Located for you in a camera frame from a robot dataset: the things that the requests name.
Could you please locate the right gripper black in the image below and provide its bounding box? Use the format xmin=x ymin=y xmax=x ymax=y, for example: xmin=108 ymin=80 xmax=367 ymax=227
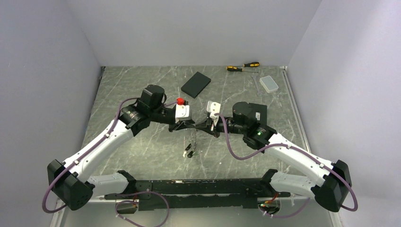
xmin=195 ymin=115 xmax=246 ymax=138

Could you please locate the key bunch with rings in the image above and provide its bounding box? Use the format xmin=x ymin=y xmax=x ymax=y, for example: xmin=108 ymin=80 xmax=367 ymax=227
xmin=183 ymin=128 xmax=198 ymax=158

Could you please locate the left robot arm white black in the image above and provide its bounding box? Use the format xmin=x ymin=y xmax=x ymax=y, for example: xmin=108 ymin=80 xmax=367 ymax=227
xmin=42 ymin=85 xmax=194 ymax=213

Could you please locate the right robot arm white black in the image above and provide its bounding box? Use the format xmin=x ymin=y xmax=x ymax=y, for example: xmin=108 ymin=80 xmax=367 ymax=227
xmin=195 ymin=101 xmax=358 ymax=212

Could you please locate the black flat box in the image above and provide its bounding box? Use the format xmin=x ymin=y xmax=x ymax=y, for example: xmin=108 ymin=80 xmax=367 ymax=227
xmin=181 ymin=72 xmax=211 ymax=98

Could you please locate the yellow black screwdriver front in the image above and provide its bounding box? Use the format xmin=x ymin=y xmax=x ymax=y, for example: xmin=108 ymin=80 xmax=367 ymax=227
xmin=226 ymin=66 xmax=258 ymax=73

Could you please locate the clear plastic box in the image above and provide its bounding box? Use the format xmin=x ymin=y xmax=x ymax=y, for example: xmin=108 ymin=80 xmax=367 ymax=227
xmin=260 ymin=76 xmax=279 ymax=93

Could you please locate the orange black screwdriver rear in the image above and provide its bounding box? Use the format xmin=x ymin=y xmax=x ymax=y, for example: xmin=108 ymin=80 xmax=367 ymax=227
xmin=240 ymin=61 xmax=260 ymax=68

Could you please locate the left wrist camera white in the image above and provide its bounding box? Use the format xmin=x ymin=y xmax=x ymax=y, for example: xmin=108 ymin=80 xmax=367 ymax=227
xmin=175 ymin=98 xmax=192 ymax=122

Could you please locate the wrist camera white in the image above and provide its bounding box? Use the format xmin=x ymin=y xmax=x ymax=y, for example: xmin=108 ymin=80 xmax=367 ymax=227
xmin=175 ymin=98 xmax=192 ymax=122
xmin=205 ymin=101 xmax=221 ymax=122

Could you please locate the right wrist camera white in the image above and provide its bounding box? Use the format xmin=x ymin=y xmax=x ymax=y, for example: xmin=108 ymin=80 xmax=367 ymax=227
xmin=205 ymin=101 xmax=221 ymax=122

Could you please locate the black network switch box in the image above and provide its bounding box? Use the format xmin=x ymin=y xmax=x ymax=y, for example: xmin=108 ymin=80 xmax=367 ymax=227
xmin=249 ymin=103 xmax=268 ymax=125

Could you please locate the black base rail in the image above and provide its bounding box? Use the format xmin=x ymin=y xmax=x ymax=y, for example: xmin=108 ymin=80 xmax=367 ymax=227
xmin=104 ymin=178 xmax=290 ymax=211

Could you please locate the aluminium frame rail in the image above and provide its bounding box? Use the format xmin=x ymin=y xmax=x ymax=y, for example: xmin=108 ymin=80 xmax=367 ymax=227
xmin=280 ymin=66 xmax=334 ymax=201

